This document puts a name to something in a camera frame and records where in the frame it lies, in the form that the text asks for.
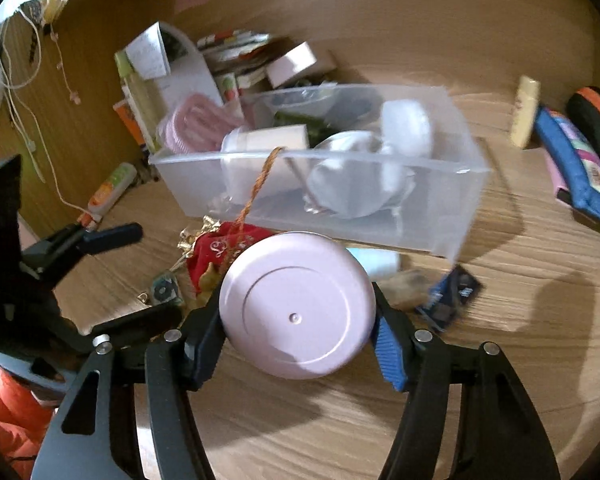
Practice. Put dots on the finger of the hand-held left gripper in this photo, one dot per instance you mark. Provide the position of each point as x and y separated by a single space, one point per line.
140 319
110 236

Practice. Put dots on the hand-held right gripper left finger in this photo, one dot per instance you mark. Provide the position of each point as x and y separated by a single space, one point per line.
205 350

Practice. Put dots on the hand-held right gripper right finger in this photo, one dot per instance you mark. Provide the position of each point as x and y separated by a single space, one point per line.
389 355

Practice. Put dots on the blue black packet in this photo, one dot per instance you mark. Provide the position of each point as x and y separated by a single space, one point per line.
450 296

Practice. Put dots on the red velvet pouch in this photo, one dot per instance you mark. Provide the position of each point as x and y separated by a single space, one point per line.
215 255

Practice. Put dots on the pink round container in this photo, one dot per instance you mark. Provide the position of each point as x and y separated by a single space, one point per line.
295 305

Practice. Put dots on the clear plastic bin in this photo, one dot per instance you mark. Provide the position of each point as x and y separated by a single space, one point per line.
430 210

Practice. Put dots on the dark green object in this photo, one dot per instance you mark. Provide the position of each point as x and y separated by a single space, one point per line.
300 122

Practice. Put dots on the white cloth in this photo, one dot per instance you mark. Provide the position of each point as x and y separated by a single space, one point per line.
405 130

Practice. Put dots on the wooden desktop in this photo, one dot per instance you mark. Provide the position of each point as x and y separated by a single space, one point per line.
505 285

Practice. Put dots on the orange capped white marker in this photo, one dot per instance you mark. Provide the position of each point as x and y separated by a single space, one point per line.
87 221

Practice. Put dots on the orange green tube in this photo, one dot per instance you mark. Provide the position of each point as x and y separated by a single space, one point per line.
111 190

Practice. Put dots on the dark metal clip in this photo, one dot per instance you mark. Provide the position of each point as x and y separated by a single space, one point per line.
146 174

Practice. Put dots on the orange white box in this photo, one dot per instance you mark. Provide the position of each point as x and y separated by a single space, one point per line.
130 122

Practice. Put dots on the white box with paper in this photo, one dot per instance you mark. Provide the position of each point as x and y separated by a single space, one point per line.
190 70

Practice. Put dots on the white printed paper slip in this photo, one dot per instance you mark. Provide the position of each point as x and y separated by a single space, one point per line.
147 52

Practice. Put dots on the fruit print white carton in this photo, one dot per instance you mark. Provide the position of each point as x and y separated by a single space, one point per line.
230 87

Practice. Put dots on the stack of booklets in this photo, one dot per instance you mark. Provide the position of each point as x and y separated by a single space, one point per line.
240 52

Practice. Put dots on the small clear bowl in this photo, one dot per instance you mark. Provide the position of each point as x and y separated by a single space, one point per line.
305 100

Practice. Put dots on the pale pink cardboard box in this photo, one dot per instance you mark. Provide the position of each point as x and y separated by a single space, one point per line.
295 62

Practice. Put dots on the blue pencil pouch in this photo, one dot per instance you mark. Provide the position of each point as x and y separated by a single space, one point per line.
575 160

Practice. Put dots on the cream tube bottle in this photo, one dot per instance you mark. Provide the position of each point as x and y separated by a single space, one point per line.
524 110

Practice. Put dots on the black orange round case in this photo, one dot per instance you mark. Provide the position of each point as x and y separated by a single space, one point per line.
597 120

